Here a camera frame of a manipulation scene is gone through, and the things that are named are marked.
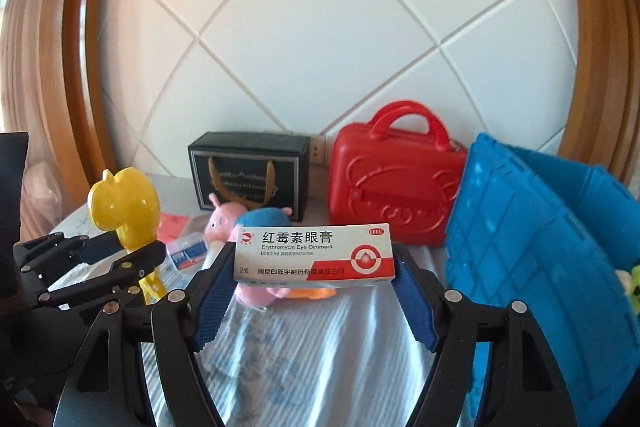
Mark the light blue bed sheet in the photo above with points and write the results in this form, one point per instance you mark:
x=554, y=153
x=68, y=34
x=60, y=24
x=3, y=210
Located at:
x=310, y=357

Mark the pink packet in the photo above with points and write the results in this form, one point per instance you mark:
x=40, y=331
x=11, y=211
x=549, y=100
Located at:
x=172, y=227

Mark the green plush toy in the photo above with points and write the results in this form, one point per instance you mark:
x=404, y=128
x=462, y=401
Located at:
x=635, y=292

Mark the small white blue box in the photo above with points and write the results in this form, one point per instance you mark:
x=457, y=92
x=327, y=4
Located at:
x=187, y=252

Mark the blue plastic crate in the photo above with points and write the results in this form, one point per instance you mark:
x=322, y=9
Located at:
x=525, y=257

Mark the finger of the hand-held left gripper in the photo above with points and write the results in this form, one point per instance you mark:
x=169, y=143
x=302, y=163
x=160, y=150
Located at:
x=135, y=264
x=95, y=249

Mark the red toy suitcase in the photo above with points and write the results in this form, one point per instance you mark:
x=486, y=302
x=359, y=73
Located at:
x=390, y=187

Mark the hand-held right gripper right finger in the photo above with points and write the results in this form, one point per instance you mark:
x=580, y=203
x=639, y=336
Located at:
x=415, y=307

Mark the white quilted wooden headboard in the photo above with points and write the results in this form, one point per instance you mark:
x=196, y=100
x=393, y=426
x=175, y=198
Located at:
x=350, y=32

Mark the small white tube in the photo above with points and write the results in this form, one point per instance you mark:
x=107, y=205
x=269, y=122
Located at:
x=215, y=254

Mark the pink pig plush blue shirt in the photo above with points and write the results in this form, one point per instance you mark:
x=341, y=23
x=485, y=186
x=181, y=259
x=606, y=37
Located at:
x=225, y=219

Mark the beige curtain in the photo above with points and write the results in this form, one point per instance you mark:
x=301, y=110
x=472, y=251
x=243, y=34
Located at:
x=30, y=82

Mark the black gift box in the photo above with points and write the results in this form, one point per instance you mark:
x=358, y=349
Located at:
x=250, y=157

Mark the wall socket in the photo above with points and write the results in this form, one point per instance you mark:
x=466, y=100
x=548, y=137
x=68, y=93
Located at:
x=318, y=152

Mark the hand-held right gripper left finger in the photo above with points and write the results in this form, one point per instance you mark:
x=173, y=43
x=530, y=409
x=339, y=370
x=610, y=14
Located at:
x=212, y=302

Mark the white red ointment box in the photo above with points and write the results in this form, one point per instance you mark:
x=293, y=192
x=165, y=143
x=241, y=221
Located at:
x=310, y=257

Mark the yellow clamp toy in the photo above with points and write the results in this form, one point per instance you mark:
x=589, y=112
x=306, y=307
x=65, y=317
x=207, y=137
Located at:
x=125, y=207

